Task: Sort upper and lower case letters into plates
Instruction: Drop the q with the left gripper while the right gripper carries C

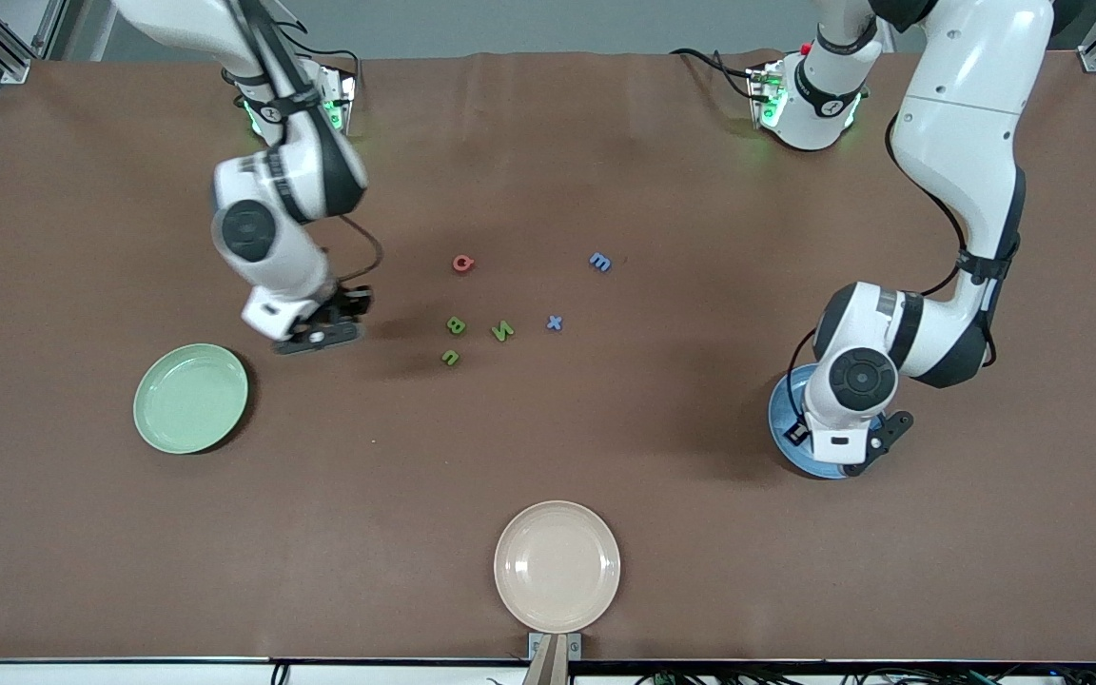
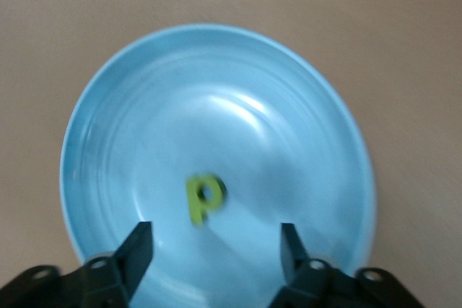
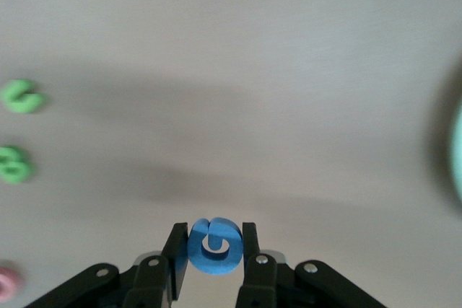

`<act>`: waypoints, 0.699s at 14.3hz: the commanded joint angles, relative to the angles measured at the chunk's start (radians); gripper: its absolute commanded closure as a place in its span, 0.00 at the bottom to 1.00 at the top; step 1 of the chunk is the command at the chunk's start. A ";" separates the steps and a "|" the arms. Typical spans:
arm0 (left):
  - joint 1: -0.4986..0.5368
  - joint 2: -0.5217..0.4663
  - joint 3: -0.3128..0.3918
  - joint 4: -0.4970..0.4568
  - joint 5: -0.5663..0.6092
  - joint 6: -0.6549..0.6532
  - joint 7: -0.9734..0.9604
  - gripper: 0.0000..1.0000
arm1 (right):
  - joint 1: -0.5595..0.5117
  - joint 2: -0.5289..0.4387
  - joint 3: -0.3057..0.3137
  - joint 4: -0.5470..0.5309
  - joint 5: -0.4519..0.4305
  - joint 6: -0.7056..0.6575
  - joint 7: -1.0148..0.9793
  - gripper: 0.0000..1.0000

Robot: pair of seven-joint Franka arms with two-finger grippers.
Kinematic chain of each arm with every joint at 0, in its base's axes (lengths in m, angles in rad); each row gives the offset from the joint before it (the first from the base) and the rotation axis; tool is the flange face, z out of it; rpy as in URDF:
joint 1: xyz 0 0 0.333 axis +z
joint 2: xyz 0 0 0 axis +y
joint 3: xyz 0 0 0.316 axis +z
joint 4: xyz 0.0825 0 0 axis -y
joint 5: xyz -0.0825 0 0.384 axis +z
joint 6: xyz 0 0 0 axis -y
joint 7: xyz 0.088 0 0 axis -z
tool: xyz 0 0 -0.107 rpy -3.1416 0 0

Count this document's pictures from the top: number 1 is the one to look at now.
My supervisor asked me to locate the blue plate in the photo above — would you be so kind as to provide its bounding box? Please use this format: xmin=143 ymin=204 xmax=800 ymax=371
xmin=767 ymin=364 xmax=877 ymax=480

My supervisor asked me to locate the tan post with metal bracket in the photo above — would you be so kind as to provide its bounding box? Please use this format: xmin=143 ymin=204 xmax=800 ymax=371
xmin=529 ymin=633 xmax=582 ymax=685

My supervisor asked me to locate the light green plate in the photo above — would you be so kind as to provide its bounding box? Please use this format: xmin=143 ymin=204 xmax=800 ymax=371
xmin=132 ymin=342 xmax=250 ymax=455

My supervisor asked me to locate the beige plate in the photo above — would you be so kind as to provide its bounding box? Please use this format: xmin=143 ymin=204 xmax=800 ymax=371
xmin=493 ymin=500 xmax=622 ymax=635

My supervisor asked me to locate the black arm base cable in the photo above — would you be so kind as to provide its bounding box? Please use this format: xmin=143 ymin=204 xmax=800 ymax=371
xmin=282 ymin=19 xmax=363 ymax=82
xmin=670 ymin=48 xmax=763 ymax=101

